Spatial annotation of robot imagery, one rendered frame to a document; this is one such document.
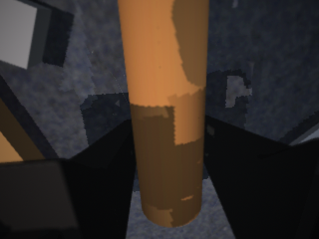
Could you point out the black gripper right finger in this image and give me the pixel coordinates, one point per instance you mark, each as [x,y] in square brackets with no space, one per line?
[267,189]

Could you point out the tan wooden stick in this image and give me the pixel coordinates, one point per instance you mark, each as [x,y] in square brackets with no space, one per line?
[15,143]

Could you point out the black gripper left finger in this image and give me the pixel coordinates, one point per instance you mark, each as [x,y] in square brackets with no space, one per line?
[85,197]

